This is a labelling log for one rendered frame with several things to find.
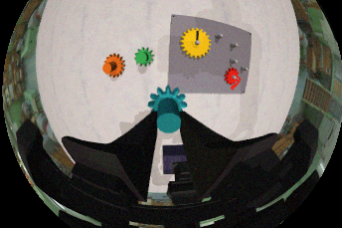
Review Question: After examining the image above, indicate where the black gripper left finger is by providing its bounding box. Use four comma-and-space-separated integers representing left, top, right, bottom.
62, 112, 157, 202

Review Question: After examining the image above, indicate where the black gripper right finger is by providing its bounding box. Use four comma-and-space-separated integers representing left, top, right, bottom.
180, 112, 278, 200

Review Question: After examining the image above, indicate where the red gear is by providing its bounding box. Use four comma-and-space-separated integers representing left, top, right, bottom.
225, 67, 239, 85

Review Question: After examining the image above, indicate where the green gear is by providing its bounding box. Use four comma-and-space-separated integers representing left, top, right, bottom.
134, 47, 155, 67

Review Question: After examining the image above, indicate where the orange gear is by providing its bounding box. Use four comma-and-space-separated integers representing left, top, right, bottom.
102, 54, 125, 79

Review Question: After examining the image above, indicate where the teal gear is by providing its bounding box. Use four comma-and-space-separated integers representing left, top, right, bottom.
149, 85, 187, 132

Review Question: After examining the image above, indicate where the yellow gear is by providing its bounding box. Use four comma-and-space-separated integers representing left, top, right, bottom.
180, 27, 211, 59

